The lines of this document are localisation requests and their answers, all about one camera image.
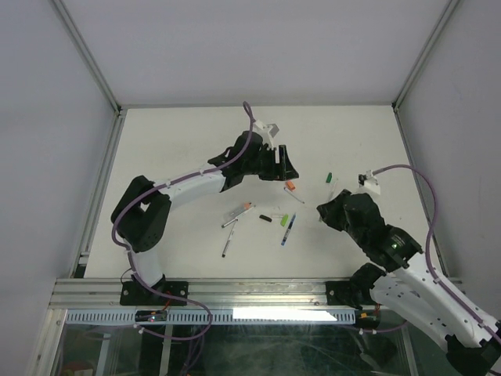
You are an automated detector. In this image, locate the white slotted cable duct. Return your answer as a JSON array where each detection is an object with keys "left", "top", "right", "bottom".
[{"left": 66, "top": 307, "right": 355, "bottom": 326}]

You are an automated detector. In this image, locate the white pen dark green end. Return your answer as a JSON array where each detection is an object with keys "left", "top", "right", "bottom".
[{"left": 221, "top": 204, "right": 255, "bottom": 228}]

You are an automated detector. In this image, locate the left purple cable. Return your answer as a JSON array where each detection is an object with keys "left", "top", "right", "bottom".
[{"left": 111, "top": 100, "right": 261, "bottom": 314}]

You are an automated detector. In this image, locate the blue gel pen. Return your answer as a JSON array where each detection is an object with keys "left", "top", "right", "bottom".
[{"left": 281, "top": 213, "right": 297, "bottom": 246}]

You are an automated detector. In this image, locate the aluminium mounting rail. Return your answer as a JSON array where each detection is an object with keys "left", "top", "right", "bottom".
[{"left": 49, "top": 278, "right": 349, "bottom": 309}]

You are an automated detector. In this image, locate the light green pen cap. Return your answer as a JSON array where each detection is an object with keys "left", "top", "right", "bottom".
[{"left": 280, "top": 214, "right": 289, "bottom": 226}]

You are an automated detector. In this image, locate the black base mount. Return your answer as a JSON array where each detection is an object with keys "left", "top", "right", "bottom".
[
  {"left": 119, "top": 278, "right": 189, "bottom": 306},
  {"left": 325, "top": 280, "right": 365, "bottom": 309}
]

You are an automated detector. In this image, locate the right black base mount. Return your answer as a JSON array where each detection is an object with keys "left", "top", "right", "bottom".
[{"left": 325, "top": 280, "right": 365, "bottom": 309}]

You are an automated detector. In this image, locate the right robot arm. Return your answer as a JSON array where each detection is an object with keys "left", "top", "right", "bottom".
[{"left": 316, "top": 190, "right": 500, "bottom": 375}]

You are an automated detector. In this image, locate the white pen light green end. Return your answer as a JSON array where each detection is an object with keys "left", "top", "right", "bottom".
[{"left": 319, "top": 178, "right": 339, "bottom": 222}]

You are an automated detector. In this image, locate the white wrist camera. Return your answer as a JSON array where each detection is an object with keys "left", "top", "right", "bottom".
[
  {"left": 253, "top": 120, "right": 279, "bottom": 150},
  {"left": 358, "top": 170, "right": 381, "bottom": 196}
]

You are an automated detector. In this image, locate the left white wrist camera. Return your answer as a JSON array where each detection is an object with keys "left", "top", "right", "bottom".
[{"left": 253, "top": 120, "right": 279, "bottom": 150}]

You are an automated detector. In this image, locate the white pen black end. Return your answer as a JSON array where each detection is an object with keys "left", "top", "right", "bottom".
[{"left": 222, "top": 219, "right": 239, "bottom": 258}]

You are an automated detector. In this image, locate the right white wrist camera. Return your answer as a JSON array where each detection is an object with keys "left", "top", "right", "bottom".
[{"left": 358, "top": 170, "right": 381, "bottom": 196}]

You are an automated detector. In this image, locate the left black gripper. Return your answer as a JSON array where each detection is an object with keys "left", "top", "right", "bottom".
[{"left": 243, "top": 146, "right": 298, "bottom": 183}]

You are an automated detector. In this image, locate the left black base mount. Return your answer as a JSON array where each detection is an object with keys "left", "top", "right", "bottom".
[{"left": 119, "top": 278, "right": 189, "bottom": 306}]

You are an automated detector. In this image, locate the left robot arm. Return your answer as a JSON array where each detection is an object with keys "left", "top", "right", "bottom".
[{"left": 110, "top": 131, "right": 299, "bottom": 305}]

